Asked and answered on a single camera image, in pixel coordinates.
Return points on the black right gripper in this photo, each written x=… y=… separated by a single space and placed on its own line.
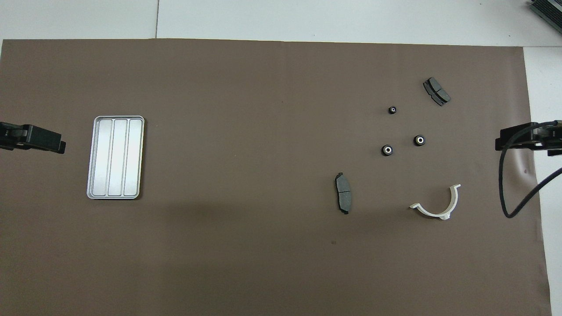
x=549 y=138

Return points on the white semicircular plastic bracket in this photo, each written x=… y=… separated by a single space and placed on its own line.
x=452 y=206

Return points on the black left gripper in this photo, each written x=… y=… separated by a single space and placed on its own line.
x=9 y=139

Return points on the silver metal tray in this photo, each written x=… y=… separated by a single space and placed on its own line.
x=115 y=158

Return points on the dark ribbed device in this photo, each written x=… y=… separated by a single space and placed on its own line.
x=548 y=11

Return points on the long grey brake pad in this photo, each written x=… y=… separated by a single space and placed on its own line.
x=343 y=193

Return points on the small black bearing gear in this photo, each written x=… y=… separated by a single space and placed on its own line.
x=392 y=109

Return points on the short stacked grey brake pad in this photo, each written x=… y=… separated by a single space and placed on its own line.
x=437 y=91

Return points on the large black bearing gear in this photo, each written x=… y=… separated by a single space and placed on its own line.
x=387 y=150
x=419 y=140

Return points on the brown paper table mat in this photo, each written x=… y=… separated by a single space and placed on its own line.
x=263 y=109

